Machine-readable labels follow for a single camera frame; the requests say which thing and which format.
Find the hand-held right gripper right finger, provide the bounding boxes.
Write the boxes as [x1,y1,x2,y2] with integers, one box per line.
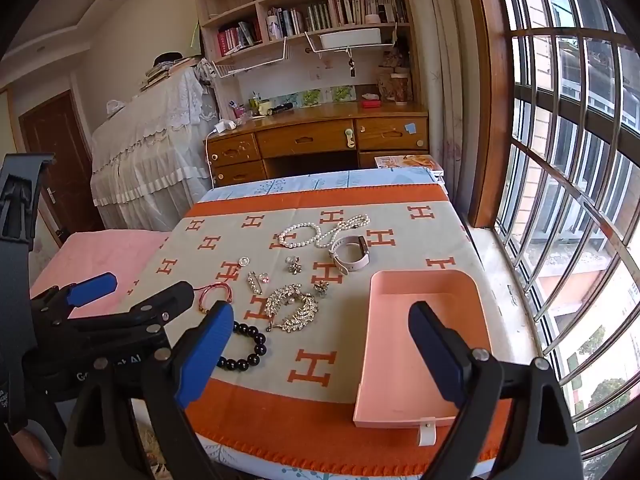
[407,301,586,480]

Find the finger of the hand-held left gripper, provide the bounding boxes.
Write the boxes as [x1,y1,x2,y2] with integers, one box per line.
[70,281,195,347]
[29,272,119,320]

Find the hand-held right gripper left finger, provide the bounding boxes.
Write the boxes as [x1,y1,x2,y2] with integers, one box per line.
[59,300,235,480]

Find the red cord bracelet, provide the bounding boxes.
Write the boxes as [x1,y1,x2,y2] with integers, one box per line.
[192,282,234,315]

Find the pink plastic tray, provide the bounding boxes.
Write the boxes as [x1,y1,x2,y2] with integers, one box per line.
[352,269,493,447]

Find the black bead bracelet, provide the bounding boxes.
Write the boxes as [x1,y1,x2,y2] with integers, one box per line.
[216,320,268,372]

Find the silver feather brooch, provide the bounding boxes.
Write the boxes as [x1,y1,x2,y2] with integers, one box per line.
[264,283,303,320]

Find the smartwatch with pink band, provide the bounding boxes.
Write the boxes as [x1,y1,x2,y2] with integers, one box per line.
[328,235,372,275]

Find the silver bracelets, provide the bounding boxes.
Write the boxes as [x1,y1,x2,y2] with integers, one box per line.
[276,222,322,250]

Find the long pearl necklace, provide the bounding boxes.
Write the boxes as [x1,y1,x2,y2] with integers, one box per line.
[315,214,371,249]

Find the person's left hand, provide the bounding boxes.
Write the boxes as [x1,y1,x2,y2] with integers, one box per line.
[7,427,53,478]

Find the pink quilt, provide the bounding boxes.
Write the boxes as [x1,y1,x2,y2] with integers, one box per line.
[29,230,171,318]

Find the brown wooden door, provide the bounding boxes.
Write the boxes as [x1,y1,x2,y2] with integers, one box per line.
[19,90,106,248]

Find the orange letter print blanket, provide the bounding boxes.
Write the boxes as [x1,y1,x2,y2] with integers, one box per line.
[117,182,506,463]

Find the white lace piano cover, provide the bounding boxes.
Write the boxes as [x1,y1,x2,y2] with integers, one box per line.
[90,62,221,233]

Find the orange magazine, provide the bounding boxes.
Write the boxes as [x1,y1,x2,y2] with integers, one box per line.
[375,154,443,176]

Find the light blue bed sheet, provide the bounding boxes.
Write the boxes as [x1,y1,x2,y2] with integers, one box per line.
[140,167,501,480]

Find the stack of books on piano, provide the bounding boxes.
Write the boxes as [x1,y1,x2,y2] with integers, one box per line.
[140,57,201,92]

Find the metal window grille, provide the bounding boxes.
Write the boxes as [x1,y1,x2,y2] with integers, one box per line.
[492,0,640,431]

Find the wooden desk with drawers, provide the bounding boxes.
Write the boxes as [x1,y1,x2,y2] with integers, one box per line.
[204,105,432,188]

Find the brown paper cup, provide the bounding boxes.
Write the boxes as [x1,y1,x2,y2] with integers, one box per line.
[390,72,411,106]

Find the pale floral curtain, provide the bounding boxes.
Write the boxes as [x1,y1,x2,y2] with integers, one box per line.
[415,0,476,201]

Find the row of green postcards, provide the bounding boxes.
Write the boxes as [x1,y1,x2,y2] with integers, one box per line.
[285,85,357,107]

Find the row of red books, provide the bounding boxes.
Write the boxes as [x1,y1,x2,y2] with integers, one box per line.
[216,20,263,57]

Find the white plastic basket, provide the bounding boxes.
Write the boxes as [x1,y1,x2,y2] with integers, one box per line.
[319,27,382,50]

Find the row of grey books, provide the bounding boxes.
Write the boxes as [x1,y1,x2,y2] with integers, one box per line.
[267,2,333,36]

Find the row of white books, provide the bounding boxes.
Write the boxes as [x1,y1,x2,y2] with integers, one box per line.
[334,0,408,26]

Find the white charger with cable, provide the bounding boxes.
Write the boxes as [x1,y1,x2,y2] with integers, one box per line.
[203,119,237,171]

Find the empty white wire rack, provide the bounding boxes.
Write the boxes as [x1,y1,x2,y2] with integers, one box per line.
[211,37,291,81]

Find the white wire rack with basket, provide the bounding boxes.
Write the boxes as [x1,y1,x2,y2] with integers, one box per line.
[304,30,398,56]

